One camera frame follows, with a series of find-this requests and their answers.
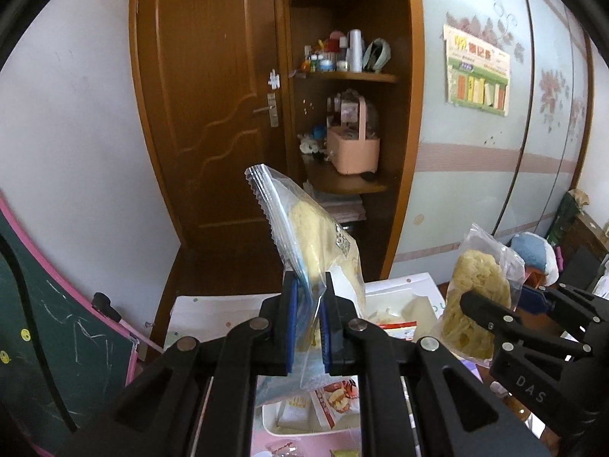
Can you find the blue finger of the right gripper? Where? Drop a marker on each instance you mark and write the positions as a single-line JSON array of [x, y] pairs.
[[507, 328], [536, 300]]

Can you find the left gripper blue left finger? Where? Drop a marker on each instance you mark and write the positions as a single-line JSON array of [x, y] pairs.
[[291, 281]]

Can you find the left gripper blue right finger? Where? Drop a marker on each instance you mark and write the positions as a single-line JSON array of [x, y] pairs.
[[330, 328]]

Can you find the clear bag yellow noodle cake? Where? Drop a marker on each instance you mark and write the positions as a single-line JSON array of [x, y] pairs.
[[486, 283]]

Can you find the blue yellow bread package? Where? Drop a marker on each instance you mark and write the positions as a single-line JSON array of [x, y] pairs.
[[310, 242]]

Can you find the pink plastic stool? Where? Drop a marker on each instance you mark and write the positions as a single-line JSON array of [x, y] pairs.
[[534, 278]]

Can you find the blue white cushion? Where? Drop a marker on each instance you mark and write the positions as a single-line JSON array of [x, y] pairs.
[[538, 255]]

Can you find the white plastic storage bin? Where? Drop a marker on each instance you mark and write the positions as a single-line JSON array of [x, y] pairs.
[[371, 355]]

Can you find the red white cookie packet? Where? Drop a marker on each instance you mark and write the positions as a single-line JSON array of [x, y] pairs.
[[401, 330]]

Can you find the red white snack bag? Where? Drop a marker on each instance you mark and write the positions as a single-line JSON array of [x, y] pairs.
[[337, 405]]

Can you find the cartoon face table cover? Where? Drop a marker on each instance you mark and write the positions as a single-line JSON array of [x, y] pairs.
[[416, 398]]

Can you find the wooden corner shelf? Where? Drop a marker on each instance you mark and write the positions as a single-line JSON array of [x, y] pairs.
[[341, 50]]

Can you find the brown wooden door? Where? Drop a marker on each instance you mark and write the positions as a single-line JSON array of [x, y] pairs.
[[202, 72]]

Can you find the pink handled basket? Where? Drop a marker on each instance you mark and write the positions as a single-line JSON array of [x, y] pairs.
[[349, 149]]

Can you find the wall poster chart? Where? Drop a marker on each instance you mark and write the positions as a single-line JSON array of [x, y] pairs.
[[478, 75]]

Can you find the green chalkboard pink frame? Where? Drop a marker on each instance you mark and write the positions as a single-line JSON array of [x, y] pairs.
[[62, 362]]

